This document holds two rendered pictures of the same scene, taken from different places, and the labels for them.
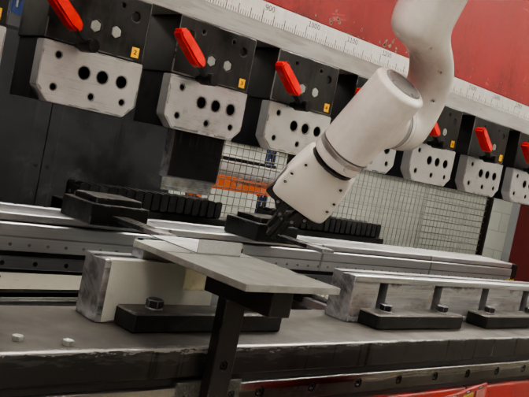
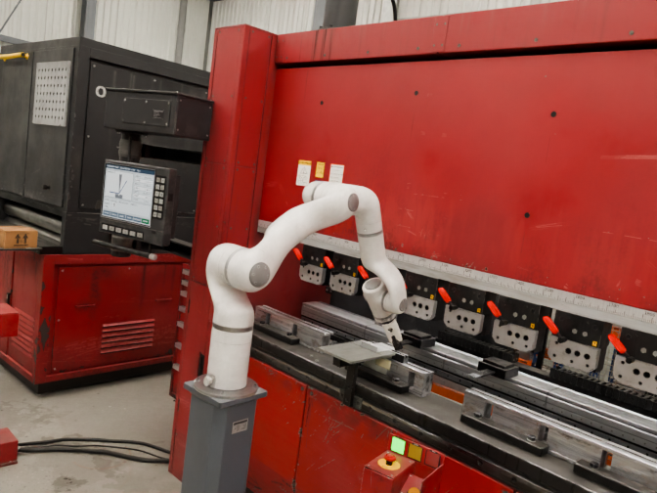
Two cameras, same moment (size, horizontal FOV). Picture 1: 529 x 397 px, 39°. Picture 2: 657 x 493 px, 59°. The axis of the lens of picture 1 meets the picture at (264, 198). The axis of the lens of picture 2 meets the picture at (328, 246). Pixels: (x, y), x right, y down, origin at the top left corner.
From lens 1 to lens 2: 241 cm
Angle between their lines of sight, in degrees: 87
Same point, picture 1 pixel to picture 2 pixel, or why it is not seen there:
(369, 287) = (476, 401)
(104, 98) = (345, 289)
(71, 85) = (336, 285)
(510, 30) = (588, 248)
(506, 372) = not seen: outside the picture
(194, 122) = not seen: hidden behind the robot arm
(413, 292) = (517, 420)
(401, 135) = (377, 305)
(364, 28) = (451, 258)
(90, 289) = not seen: hidden behind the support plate
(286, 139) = (411, 309)
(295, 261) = (524, 395)
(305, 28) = (417, 261)
